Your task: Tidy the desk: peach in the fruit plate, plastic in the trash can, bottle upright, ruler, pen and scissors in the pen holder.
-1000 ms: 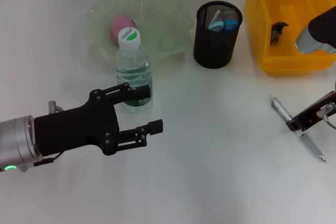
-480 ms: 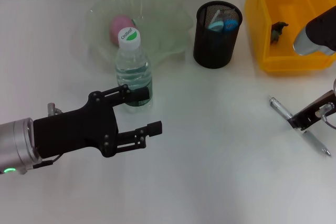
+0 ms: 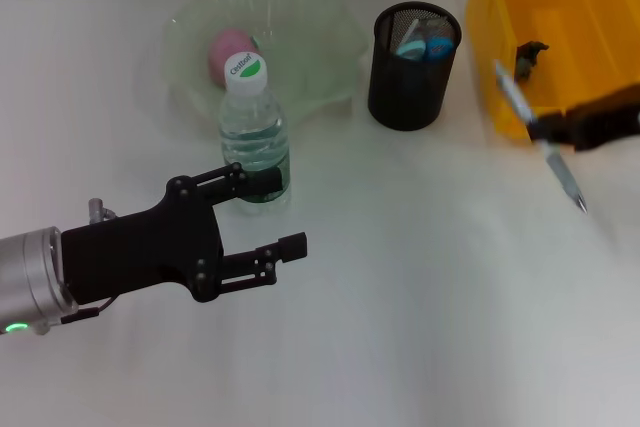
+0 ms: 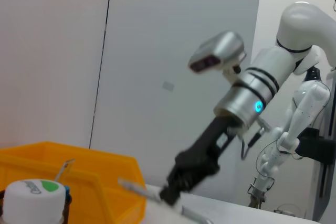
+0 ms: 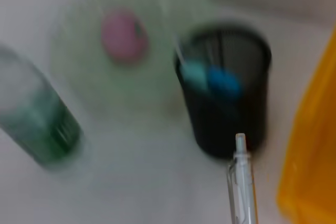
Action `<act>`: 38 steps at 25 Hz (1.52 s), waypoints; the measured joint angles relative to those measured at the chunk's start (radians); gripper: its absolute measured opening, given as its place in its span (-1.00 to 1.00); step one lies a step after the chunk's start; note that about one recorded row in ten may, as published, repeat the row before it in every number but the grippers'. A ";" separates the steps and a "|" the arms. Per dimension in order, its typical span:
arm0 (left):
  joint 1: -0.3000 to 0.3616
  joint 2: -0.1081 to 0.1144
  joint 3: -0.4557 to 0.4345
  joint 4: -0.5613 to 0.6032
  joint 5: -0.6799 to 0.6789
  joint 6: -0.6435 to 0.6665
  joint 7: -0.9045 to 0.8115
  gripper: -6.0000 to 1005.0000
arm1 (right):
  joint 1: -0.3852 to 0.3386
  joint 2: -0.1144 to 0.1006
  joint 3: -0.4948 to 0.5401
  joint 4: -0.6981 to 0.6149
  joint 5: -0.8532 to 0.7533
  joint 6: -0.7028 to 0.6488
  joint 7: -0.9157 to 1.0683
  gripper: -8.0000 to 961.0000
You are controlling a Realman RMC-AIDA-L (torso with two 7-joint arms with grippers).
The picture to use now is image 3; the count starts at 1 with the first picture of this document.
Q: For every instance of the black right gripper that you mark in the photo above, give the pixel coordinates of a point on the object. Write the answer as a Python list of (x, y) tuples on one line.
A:
[(607, 122)]

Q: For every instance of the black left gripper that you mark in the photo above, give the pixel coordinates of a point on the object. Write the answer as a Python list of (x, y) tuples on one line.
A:
[(135, 252)]

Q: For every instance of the silver ballpoint pen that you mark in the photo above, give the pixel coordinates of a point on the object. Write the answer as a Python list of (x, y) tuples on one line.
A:
[(515, 97)]

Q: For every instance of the green plastic wrapper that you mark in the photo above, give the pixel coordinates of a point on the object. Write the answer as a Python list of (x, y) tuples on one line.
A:
[(529, 58)]

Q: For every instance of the clear water bottle green label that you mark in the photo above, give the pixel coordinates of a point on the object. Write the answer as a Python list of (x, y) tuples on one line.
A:
[(252, 127)]

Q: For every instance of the blue scissors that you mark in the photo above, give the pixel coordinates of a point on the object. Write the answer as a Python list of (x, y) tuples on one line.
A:
[(430, 47)]

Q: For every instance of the transparent plastic ruler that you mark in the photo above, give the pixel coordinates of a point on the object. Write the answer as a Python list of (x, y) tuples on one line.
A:
[(412, 31)]

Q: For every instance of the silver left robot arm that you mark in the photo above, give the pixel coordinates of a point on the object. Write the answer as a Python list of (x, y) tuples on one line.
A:
[(30, 277)]

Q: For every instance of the black mesh pen holder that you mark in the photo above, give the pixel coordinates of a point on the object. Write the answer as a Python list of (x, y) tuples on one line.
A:
[(410, 97)]

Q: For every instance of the green glass fruit plate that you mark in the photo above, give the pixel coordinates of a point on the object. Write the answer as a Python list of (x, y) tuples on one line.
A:
[(310, 47)]

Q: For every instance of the yellow plastic bin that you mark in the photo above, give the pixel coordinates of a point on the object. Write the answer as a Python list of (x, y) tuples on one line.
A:
[(590, 22)]

